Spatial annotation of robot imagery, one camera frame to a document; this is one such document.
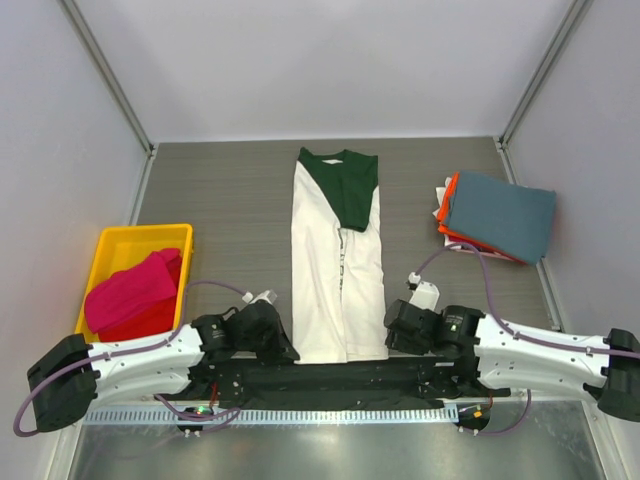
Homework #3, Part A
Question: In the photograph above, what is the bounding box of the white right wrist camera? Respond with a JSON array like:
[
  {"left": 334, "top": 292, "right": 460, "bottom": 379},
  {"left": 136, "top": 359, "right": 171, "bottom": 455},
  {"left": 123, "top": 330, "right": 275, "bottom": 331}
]
[{"left": 408, "top": 272, "right": 440, "bottom": 311}]

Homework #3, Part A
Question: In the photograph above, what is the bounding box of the left aluminium frame post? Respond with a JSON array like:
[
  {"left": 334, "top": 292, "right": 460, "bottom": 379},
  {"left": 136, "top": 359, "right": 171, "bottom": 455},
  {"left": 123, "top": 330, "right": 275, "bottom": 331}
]
[{"left": 58, "top": 0, "right": 156, "bottom": 156}]

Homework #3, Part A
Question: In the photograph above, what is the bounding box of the red t-shirt in bin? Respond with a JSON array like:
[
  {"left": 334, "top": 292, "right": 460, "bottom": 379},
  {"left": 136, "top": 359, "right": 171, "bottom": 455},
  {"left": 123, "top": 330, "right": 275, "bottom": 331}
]
[{"left": 98, "top": 297, "right": 176, "bottom": 342}]

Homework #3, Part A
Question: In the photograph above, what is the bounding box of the blue-grey folded t-shirt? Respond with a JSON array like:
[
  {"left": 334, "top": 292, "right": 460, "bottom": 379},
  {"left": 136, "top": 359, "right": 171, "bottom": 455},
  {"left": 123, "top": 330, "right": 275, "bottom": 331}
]
[{"left": 474, "top": 172, "right": 557, "bottom": 265}]

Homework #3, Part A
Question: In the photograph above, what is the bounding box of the pink folded t-shirt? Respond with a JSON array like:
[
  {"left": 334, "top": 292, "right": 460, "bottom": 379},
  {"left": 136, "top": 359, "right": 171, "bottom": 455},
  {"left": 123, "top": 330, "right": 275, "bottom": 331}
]
[{"left": 453, "top": 246, "right": 510, "bottom": 260}]

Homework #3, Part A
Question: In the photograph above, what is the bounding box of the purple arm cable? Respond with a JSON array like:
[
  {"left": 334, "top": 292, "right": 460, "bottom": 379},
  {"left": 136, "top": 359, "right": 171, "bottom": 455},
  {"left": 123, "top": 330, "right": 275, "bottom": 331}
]
[
  {"left": 12, "top": 279, "right": 254, "bottom": 439},
  {"left": 417, "top": 243, "right": 640, "bottom": 439}
]

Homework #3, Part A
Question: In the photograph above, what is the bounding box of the white printed folded t-shirt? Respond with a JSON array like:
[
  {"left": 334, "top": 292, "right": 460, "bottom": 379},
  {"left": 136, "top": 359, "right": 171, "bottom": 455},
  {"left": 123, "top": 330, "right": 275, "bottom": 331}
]
[{"left": 433, "top": 172, "right": 459, "bottom": 238}]

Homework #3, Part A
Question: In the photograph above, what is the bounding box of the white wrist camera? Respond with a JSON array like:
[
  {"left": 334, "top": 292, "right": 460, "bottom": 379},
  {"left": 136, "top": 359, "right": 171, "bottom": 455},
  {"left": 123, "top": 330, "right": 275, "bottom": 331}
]
[
  {"left": 408, "top": 272, "right": 440, "bottom": 311},
  {"left": 242, "top": 289, "right": 277, "bottom": 305}
]

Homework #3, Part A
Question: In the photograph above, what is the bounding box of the slotted cable duct rail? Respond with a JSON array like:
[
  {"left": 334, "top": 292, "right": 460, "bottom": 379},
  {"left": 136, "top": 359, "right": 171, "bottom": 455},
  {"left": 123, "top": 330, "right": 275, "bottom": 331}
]
[{"left": 83, "top": 404, "right": 459, "bottom": 426}]

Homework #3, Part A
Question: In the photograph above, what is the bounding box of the orange folded t-shirt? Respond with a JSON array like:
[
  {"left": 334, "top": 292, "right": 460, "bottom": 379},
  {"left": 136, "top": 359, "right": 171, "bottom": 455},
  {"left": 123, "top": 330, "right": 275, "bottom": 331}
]
[{"left": 435, "top": 171, "right": 482, "bottom": 243}]

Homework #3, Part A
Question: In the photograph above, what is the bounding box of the magenta t-shirt in bin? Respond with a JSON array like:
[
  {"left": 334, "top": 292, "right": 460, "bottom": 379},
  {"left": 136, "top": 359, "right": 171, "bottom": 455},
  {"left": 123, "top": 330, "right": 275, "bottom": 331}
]
[{"left": 84, "top": 248, "right": 182, "bottom": 333}]

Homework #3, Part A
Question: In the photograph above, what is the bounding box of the right aluminium frame post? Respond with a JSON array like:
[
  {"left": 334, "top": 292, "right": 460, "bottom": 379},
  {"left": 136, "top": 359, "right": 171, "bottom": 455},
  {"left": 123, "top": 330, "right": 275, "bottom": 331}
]
[{"left": 497, "top": 0, "right": 594, "bottom": 149}]

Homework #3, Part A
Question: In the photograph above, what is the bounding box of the aluminium frame post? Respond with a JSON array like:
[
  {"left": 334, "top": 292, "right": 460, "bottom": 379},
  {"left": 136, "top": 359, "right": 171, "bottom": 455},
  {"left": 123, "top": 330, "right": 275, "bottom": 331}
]
[
  {"left": 497, "top": 0, "right": 594, "bottom": 149},
  {"left": 58, "top": 0, "right": 156, "bottom": 156}
]

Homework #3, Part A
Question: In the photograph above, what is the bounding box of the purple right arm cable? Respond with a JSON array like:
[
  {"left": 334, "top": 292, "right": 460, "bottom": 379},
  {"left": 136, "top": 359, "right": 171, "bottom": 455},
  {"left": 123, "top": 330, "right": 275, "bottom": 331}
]
[{"left": 417, "top": 243, "right": 640, "bottom": 439}]

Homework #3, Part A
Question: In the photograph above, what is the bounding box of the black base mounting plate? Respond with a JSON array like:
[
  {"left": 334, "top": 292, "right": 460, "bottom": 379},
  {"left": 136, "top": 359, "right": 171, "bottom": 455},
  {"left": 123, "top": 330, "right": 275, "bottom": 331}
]
[{"left": 165, "top": 356, "right": 511, "bottom": 411}]

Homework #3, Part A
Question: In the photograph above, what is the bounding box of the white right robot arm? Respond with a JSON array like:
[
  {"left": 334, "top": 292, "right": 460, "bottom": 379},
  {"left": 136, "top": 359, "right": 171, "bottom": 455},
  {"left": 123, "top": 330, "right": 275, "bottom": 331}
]
[{"left": 384, "top": 300, "right": 639, "bottom": 422}]

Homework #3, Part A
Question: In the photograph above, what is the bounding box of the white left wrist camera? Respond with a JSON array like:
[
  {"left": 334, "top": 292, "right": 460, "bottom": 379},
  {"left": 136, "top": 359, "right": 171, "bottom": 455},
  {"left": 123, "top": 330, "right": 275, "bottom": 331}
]
[{"left": 242, "top": 289, "right": 277, "bottom": 305}]

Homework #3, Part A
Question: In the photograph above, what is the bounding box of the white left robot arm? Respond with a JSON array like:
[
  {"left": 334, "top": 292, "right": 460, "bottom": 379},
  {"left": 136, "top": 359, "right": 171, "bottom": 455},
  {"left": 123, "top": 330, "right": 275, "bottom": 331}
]
[{"left": 19, "top": 299, "right": 299, "bottom": 433}]

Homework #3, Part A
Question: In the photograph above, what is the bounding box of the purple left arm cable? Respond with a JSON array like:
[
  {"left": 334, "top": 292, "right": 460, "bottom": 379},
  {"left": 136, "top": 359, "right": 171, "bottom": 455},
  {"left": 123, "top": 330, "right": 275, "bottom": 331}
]
[{"left": 12, "top": 279, "right": 254, "bottom": 439}]

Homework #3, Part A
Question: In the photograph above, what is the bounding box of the yellow plastic bin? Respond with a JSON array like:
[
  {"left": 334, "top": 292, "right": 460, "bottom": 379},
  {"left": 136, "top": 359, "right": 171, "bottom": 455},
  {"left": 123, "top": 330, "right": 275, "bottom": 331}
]
[{"left": 75, "top": 223, "right": 194, "bottom": 343}]

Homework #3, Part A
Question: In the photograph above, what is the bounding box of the white and green t-shirt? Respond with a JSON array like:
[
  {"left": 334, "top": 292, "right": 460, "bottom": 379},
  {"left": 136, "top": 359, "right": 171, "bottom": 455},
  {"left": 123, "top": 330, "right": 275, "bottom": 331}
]
[{"left": 291, "top": 148, "right": 388, "bottom": 364}]

